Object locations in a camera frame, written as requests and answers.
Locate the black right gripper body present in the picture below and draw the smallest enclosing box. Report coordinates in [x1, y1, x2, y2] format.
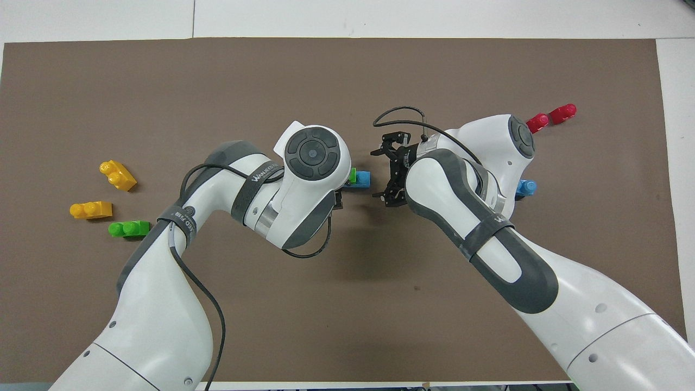
[393, 142, 422, 191]

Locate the yellow two-stud block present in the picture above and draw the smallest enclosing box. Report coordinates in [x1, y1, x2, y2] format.
[69, 201, 113, 220]
[99, 160, 137, 192]

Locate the brown table mat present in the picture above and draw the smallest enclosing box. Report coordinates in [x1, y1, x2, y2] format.
[0, 37, 688, 383]

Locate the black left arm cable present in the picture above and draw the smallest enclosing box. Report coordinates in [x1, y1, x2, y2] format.
[167, 163, 333, 391]

